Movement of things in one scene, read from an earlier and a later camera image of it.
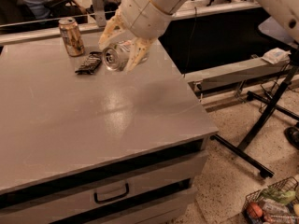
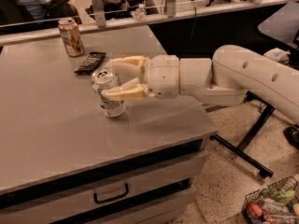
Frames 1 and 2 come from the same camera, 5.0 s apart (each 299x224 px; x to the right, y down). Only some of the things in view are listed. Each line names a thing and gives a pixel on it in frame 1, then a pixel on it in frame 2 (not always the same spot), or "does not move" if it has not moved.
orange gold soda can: x=71 y=36 does not move
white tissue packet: x=277 y=55 does not move
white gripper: x=144 y=17 to x=163 y=75
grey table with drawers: x=81 y=144 does not move
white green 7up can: x=117 y=56 to x=104 y=79
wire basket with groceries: x=276 y=203 does not move
